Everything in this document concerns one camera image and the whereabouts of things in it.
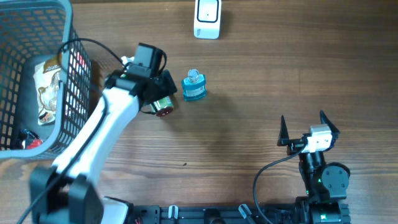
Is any right camera black cable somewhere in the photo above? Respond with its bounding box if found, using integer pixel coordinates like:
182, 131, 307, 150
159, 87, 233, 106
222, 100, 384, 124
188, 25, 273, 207
252, 146, 307, 224

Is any grey plastic mesh basket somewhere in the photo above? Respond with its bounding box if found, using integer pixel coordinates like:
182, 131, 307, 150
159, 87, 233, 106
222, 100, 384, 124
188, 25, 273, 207
1, 1, 91, 159

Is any blue mouthwash bottle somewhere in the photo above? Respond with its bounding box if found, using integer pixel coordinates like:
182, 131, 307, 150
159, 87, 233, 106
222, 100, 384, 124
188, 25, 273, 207
182, 68, 206, 101

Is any green lid spice jar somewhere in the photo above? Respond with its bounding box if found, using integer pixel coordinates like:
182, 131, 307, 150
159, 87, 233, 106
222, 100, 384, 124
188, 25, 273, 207
150, 96, 174, 117

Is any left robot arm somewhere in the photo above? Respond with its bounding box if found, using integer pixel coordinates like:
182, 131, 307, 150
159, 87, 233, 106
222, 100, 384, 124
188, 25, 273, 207
25, 43, 177, 223

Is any white brown snack pouch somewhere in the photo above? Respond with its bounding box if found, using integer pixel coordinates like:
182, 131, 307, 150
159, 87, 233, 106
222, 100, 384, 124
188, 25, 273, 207
34, 55, 61, 125

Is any camera black cable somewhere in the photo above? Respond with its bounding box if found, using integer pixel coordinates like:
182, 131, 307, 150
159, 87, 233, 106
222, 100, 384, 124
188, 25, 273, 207
15, 37, 125, 224
252, 146, 307, 224

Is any white barcode scanner box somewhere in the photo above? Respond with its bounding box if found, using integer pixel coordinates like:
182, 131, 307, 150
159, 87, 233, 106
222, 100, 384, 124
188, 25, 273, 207
193, 0, 222, 39

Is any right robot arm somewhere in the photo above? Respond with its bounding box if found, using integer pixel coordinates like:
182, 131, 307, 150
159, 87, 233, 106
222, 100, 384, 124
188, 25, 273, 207
277, 111, 351, 223

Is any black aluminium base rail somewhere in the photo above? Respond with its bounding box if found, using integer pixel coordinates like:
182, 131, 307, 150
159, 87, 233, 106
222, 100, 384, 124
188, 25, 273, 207
105, 203, 352, 224

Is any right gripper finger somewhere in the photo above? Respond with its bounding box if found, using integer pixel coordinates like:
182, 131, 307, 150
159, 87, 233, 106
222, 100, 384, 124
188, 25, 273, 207
278, 115, 290, 142
320, 110, 340, 136

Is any left camera black cable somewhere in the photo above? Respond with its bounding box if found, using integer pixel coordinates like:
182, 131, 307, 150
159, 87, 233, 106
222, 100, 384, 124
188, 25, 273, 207
15, 37, 125, 224

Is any red black small packet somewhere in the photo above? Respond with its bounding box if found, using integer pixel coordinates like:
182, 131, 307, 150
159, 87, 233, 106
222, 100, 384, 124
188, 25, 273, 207
14, 129, 43, 149

